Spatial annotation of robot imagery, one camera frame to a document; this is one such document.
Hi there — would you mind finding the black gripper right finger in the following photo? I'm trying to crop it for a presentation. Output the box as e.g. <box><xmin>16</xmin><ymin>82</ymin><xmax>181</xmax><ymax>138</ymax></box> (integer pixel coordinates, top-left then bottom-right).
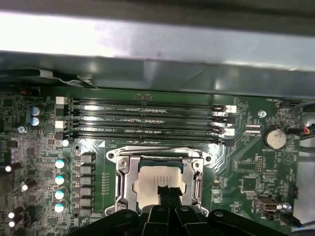
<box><xmin>169</xmin><ymin>187</ymin><xmax>284</xmax><ymax>236</ymax></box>

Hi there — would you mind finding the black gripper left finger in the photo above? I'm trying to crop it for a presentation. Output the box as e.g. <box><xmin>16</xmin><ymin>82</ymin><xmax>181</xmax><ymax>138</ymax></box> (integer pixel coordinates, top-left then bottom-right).
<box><xmin>66</xmin><ymin>186</ymin><xmax>173</xmax><ymax>236</ymax></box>

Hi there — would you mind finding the silver topped CPU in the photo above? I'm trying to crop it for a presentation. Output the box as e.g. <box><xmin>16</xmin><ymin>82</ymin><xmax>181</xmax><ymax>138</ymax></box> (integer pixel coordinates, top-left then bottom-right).
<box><xmin>132</xmin><ymin>156</ymin><xmax>188</xmax><ymax>207</ymax></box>

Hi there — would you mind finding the metal socket cover frame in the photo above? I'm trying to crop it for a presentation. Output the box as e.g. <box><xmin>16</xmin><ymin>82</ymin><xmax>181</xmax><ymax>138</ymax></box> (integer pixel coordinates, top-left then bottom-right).
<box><xmin>117</xmin><ymin>147</ymin><xmax>204</xmax><ymax>207</ymax></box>

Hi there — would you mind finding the CPU socket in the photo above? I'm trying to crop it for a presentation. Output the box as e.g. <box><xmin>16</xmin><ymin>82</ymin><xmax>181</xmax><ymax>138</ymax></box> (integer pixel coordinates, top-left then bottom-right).
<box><xmin>105</xmin><ymin>146</ymin><xmax>213</xmax><ymax>217</ymax></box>

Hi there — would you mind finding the green motherboard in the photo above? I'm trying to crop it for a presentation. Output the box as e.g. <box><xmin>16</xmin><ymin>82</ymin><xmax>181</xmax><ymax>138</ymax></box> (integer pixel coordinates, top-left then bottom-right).
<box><xmin>0</xmin><ymin>85</ymin><xmax>303</xmax><ymax>236</ymax></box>

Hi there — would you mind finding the black RAM slot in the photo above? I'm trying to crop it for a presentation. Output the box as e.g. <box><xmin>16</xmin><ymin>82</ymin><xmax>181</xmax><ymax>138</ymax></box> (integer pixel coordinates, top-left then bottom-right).
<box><xmin>65</xmin><ymin>109</ymin><xmax>237</xmax><ymax>125</ymax></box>
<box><xmin>56</xmin><ymin>96</ymin><xmax>237</xmax><ymax>115</ymax></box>
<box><xmin>55</xmin><ymin>119</ymin><xmax>236</xmax><ymax>137</ymax></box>
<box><xmin>55</xmin><ymin>131</ymin><xmax>234</xmax><ymax>148</ymax></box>

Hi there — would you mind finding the round coin battery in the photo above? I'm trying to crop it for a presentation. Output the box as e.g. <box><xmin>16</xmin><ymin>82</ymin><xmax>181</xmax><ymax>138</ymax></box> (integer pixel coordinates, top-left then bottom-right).
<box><xmin>263</xmin><ymin>124</ymin><xmax>287</xmax><ymax>149</ymax></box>

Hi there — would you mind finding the black and silver PC case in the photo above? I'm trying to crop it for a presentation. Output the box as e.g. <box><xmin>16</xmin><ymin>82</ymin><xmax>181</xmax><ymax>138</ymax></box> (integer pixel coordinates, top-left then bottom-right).
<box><xmin>0</xmin><ymin>0</ymin><xmax>315</xmax><ymax>236</ymax></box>

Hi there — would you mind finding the thin multicolour fan wire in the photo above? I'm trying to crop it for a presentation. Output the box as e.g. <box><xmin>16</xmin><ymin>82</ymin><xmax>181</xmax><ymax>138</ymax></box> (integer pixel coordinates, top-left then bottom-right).
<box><xmin>289</xmin><ymin>99</ymin><xmax>315</xmax><ymax>138</ymax></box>

